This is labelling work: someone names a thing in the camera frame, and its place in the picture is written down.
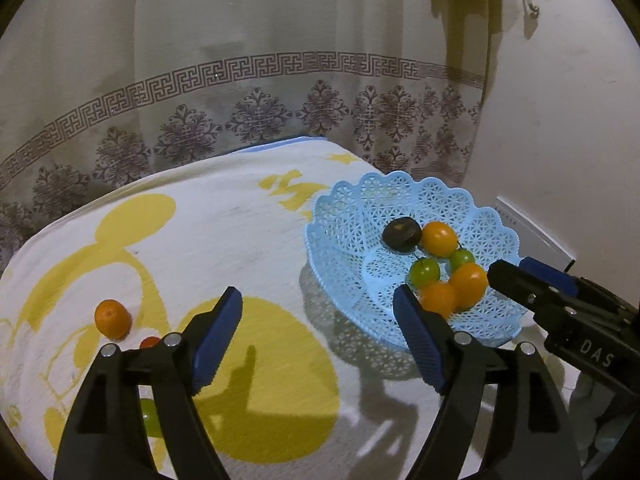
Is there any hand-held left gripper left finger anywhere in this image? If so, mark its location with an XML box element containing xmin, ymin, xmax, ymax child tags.
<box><xmin>52</xmin><ymin>286</ymin><xmax>244</xmax><ymax>480</ymax></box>

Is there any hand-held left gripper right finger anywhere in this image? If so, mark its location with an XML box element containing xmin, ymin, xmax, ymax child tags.
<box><xmin>392</xmin><ymin>284</ymin><xmax>583</xmax><ymax>480</ymax></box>

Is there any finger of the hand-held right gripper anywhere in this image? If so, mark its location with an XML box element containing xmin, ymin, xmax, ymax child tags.
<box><xmin>518</xmin><ymin>256</ymin><xmax>640</xmax><ymax>321</ymax></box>
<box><xmin>487</xmin><ymin>259</ymin><xmax>576</xmax><ymax>326</ymax></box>

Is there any textured mandarin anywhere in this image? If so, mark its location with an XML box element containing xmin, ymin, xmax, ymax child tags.
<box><xmin>419</xmin><ymin>282</ymin><xmax>457</xmax><ymax>318</ymax></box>

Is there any large smooth orange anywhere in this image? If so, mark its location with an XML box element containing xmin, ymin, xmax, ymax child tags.
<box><xmin>448</xmin><ymin>262</ymin><xmax>489</xmax><ymax>309</ymax></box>

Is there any small green tomato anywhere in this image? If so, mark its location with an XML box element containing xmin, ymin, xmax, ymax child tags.
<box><xmin>448</xmin><ymin>248</ymin><xmax>476</xmax><ymax>273</ymax></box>

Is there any round smooth orange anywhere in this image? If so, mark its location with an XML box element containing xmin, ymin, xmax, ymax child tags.
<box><xmin>420</xmin><ymin>221</ymin><xmax>459</xmax><ymax>257</ymax></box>

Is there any dark brown wrinkled fruit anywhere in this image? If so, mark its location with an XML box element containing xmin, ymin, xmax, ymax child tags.
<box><xmin>382</xmin><ymin>216</ymin><xmax>422</xmax><ymax>252</ymax></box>

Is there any small mandarin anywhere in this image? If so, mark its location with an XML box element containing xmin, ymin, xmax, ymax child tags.
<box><xmin>94</xmin><ymin>299</ymin><xmax>132</xmax><ymax>340</ymax></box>

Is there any light blue lattice basket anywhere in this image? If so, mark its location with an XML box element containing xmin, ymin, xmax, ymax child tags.
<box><xmin>304</xmin><ymin>170</ymin><xmax>532</xmax><ymax>352</ymax></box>

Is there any white towel with yellow print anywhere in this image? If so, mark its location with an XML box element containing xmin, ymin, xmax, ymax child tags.
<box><xmin>0</xmin><ymin>137</ymin><xmax>571</xmax><ymax>480</ymax></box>

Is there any blue plastic table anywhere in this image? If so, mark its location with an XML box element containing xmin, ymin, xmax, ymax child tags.
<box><xmin>237</xmin><ymin>135</ymin><xmax>328</xmax><ymax>153</ymax></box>

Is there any cream patterned curtain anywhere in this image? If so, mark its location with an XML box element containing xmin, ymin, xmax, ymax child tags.
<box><xmin>0</xmin><ymin>0</ymin><xmax>488</xmax><ymax>281</ymax></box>

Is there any white wall box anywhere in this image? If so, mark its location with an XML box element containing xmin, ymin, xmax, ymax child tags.
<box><xmin>494</xmin><ymin>197</ymin><xmax>578</xmax><ymax>273</ymax></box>

